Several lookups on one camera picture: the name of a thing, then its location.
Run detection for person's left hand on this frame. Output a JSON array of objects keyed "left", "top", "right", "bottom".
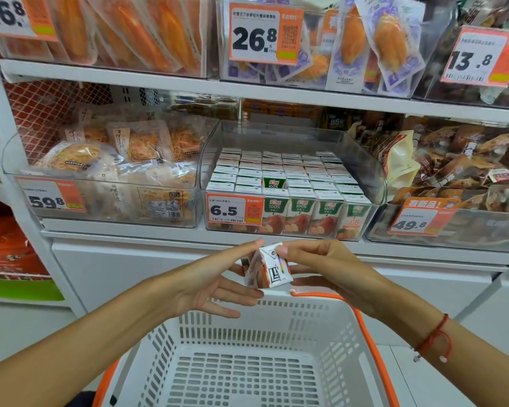
[{"left": 152, "top": 239, "right": 265, "bottom": 320}]

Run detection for person's right hand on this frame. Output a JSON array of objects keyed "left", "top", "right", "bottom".
[{"left": 275, "top": 239, "right": 392, "bottom": 319}]

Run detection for small juice carton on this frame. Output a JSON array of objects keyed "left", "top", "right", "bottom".
[{"left": 242, "top": 243, "right": 294, "bottom": 290}]

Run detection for person's left forearm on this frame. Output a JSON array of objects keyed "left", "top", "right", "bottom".
[{"left": 0, "top": 276, "right": 172, "bottom": 407}]

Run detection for person's right forearm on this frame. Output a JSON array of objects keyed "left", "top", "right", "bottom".
[{"left": 375, "top": 287, "right": 509, "bottom": 407}]

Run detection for orange and white price tag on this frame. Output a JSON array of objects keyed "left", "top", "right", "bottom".
[
  {"left": 206, "top": 192, "right": 265, "bottom": 234},
  {"left": 0, "top": 0, "right": 59, "bottom": 42},
  {"left": 228, "top": 1, "right": 305, "bottom": 66},
  {"left": 440, "top": 25, "right": 509, "bottom": 88},
  {"left": 388, "top": 197, "right": 461, "bottom": 237},
  {"left": 16, "top": 176, "right": 87, "bottom": 213}
]

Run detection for white plastic shopping basket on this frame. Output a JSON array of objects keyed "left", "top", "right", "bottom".
[{"left": 102, "top": 289, "right": 393, "bottom": 407}]

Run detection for rows of green juice cartons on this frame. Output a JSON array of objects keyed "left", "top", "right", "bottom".
[{"left": 205, "top": 148, "right": 372, "bottom": 241}]

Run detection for clear bin with juice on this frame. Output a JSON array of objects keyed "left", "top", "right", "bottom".
[{"left": 200, "top": 120, "right": 387, "bottom": 242}]

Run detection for clear bin with shredded snacks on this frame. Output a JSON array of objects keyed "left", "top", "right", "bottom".
[{"left": 2, "top": 115, "right": 219, "bottom": 229}]

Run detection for white and red snack pouch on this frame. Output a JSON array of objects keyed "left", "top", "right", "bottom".
[{"left": 375, "top": 130, "right": 421, "bottom": 202}]

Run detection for pile of shredded snack packets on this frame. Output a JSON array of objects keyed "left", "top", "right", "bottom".
[{"left": 23, "top": 103, "right": 208, "bottom": 221}]

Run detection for clear bin with brown snacks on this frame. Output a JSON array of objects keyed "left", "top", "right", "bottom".
[{"left": 364, "top": 118, "right": 509, "bottom": 253}]

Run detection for pile of brown snack packets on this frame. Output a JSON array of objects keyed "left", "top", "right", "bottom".
[{"left": 350, "top": 116, "right": 509, "bottom": 217}]

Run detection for white shelf unit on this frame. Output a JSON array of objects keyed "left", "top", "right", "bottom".
[{"left": 0, "top": 36, "right": 509, "bottom": 348}]

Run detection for clear bin with orange packets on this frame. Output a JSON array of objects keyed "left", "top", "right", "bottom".
[{"left": 0, "top": 0, "right": 219, "bottom": 79}]

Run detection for clear bin with dark packets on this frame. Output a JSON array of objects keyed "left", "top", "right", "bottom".
[{"left": 413, "top": 0, "right": 509, "bottom": 111}]

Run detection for stack of red packets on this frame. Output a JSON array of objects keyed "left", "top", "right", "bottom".
[{"left": 0, "top": 198, "right": 49, "bottom": 277}]

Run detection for pile of purple-white snack packets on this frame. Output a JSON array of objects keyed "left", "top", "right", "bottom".
[{"left": 223, "top": 0, "right": 427, "bottom": 97}]

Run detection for red mesh panel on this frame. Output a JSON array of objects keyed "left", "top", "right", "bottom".
[{"left": 3, "top": 79, "right": 113, "bottom": 166}]

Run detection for pile of orange snack packets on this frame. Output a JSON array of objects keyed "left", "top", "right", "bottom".
[{"left": 0, "top": 0, "right": 206, "bottom": 76}]

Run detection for clear bin with purple packets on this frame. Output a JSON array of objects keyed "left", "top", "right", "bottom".
[{"left": 217, "top": 0, "right": 458, "bottom": 99}]

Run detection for pile of dark snack packets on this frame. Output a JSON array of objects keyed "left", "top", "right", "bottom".
[{"left": 420, "top": 0, "right": 509, "bottom": 107}]

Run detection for orange basket handle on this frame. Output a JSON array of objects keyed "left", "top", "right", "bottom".
[{"left": 92, "top": 291, "right": 402, "bottom": 407}]

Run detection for red string bracelet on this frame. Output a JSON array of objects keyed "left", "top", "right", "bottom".
[{"left": 412, "top": 313, "right": 454, "bottom": 364}]

